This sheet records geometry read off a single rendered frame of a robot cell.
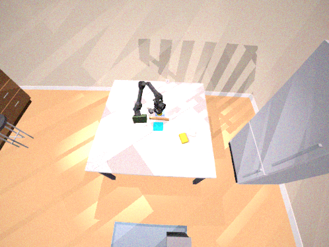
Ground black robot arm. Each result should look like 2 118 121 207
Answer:
132 81 166 116

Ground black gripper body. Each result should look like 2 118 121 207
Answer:
148 105 158 114

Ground yellow flat block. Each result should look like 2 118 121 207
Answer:
179 133 188 144

